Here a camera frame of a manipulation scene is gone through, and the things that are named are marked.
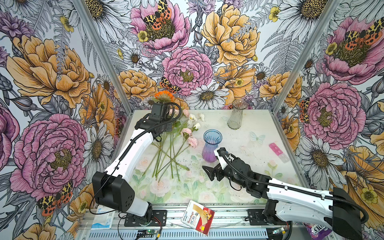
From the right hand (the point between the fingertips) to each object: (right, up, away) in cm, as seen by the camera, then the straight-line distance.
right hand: (210, 166), depth 75 cm
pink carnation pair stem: (-13, +9, +26) cm, 30 cm away
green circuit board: (-28, -29, -4) cm, 41 cm away
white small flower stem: (-9, +23, +33) cm, 41 cm away
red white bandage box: (-6, -23, -4) cm, 24 cm away
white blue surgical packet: (-53, -25, -1) cm, 58 cm away
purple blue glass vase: (+2, +13, +9) cm, 16 cm away
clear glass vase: (+23, +23, +42) cm, 53 cm away
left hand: (-24, +19, +7) cm, 31 cm away
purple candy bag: (+47, -28, -7) cm, 55 cm away
